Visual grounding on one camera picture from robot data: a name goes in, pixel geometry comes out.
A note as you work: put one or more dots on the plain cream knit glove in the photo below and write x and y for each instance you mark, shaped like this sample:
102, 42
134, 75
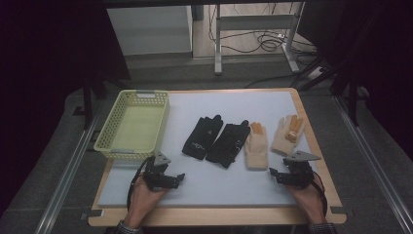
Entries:
256, 151

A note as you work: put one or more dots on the black glove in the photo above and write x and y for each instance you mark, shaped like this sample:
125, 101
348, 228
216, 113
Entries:
201, 138
227, 143

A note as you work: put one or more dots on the black corner bracket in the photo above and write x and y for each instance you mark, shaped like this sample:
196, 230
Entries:
92, 214

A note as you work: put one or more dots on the pale yellow plastic basket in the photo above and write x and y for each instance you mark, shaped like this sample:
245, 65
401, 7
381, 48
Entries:
139, 126

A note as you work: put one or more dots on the person's left hand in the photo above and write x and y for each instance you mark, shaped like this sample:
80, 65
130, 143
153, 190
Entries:
141, 203

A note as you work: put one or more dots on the grey metal desk frame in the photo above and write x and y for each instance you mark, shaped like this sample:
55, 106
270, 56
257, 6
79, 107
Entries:
253, 22

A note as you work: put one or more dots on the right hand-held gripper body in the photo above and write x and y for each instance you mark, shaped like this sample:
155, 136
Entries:
300, 174

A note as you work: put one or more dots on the black tripod stand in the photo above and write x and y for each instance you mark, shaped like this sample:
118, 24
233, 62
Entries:
352, 97

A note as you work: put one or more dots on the cream glove with plush cat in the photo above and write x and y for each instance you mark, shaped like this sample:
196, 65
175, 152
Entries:
283, 140

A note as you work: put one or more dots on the aluminium rail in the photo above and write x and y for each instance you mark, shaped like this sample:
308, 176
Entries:
373, 162
65, 182

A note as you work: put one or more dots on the person's right hand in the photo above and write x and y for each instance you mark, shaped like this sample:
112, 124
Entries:
311, 203

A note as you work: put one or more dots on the black metal stand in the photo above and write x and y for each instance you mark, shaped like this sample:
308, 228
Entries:
87, 104

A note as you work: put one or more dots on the white cabinet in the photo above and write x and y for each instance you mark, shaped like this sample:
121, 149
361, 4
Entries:
149, 29

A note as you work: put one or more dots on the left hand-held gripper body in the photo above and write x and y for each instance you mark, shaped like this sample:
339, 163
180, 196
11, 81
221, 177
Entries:
156, 172

